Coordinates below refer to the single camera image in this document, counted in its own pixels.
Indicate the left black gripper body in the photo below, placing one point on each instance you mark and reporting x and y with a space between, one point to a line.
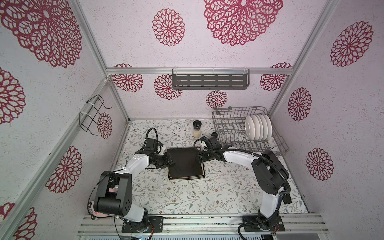
162 161

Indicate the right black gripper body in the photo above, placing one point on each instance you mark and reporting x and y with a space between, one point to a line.
208 155

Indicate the black square plate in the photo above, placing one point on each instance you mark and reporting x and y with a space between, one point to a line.
183 158
186 174

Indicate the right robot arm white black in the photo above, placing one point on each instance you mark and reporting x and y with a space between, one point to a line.
271 175

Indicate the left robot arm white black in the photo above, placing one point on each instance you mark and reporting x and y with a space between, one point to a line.
114 191

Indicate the salt grinder black lid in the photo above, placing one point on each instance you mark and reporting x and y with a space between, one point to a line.
197 129

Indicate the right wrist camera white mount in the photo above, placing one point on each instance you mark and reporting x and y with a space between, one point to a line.
203 143

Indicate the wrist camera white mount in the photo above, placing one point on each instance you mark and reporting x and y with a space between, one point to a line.
203 143
161 149

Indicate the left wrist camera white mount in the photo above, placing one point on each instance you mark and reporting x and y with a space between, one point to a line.
161 149

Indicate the grey wire dish rack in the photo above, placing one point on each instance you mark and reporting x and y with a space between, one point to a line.
229 123

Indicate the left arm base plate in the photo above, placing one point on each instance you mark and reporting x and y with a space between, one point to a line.
147 225

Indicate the grey wall shelf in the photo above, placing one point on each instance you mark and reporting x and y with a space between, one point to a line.
197 81

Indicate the black wire wall holder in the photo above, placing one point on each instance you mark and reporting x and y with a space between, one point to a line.
89 117

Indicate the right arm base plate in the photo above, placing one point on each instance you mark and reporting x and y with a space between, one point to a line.
255 223

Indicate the aluminium front rail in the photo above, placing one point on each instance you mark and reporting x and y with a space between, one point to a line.
213 224

